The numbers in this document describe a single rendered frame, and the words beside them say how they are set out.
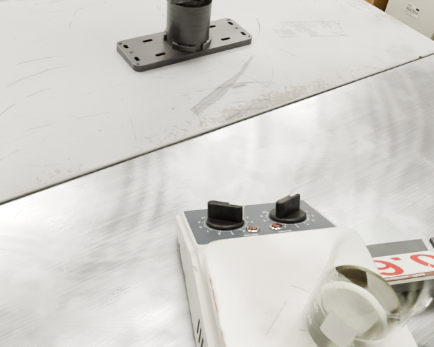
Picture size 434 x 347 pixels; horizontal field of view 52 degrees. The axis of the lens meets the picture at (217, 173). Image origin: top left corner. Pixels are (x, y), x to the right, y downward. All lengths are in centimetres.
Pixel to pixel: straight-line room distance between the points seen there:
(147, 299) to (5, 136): 26
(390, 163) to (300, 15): 37
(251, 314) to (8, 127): 37
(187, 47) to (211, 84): 7
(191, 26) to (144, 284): 37
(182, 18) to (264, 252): 40
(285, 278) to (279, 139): 26
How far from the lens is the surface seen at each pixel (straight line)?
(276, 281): 30
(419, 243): 48
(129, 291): 39
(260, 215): 39
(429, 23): 263
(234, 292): 29
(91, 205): 45
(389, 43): 81
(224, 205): 37
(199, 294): 32
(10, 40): 71
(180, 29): 64
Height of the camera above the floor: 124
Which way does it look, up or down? 46 degrees down
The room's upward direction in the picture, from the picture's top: 8 degrees clockwise
